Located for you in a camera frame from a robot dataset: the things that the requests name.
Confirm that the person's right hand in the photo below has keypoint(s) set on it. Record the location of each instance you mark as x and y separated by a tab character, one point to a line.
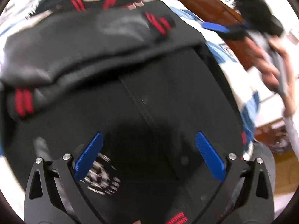
270	73

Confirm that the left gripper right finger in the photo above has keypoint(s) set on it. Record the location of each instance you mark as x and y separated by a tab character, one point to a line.
245	194

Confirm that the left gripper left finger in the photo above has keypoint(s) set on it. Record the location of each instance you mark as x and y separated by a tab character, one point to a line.
42	201

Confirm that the blue white checked bedspread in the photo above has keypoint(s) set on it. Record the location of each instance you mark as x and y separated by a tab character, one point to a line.
233	70

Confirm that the brown wooden dresser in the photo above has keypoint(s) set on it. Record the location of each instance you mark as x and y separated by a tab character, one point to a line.
216	11

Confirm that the black red-striped knit sweater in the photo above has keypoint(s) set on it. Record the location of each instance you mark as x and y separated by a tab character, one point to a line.
145	184

